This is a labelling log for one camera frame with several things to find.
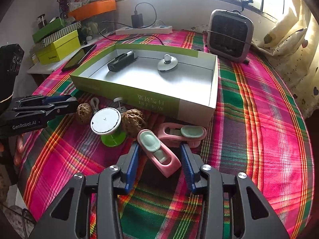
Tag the green figurine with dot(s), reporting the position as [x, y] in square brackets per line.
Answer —
[91, 29]

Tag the black charger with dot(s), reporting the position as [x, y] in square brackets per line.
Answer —
[137, 20]

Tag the white power strip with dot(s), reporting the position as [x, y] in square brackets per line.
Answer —
[149, 29]

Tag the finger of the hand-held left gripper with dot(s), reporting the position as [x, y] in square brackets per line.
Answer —
[66, 108]
[56, 99]

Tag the white shallow box tray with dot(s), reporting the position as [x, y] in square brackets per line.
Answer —
[149, 79]

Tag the brown walnut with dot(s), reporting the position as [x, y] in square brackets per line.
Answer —
[133, 123]
[83, 113]

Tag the white and green spool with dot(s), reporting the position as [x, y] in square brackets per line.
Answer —
[106, 120]

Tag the flat green box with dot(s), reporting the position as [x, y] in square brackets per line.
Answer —
[47, 31]

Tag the black handheld device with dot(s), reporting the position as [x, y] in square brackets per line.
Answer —
[122, 61]

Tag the person's left hand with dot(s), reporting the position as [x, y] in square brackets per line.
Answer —
[18, 147]

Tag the orange shelf tray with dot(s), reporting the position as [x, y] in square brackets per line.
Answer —
[94, 7]

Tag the black phone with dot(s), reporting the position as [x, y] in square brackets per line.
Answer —
[77, 58]

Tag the white round panda toy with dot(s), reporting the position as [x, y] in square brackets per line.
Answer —
[167, 64]

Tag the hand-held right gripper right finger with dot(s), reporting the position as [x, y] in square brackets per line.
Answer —
[188, 166]

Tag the green striped box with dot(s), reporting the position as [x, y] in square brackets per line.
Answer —
[62, 31]

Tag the glass jar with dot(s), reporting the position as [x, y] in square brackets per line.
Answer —
[41, 21]

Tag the white side shelf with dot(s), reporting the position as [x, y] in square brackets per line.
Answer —
[42, 67]

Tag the cream heart print curtain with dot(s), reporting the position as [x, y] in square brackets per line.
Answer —
[299, 54]

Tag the grey fan heater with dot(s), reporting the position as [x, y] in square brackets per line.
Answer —
[229, 34]

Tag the plaid tablecloth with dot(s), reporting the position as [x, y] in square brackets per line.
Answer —
[249, 129]

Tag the pink and green clip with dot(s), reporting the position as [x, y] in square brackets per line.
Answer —
[169, 164]
[192, 132]

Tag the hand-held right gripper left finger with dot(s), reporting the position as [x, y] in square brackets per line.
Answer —
[132, 166]

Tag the floral cloth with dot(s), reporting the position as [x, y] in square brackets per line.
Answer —
[199, 27]

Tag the yellow-green cardboard box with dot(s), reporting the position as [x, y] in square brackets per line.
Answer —
[59, 49]

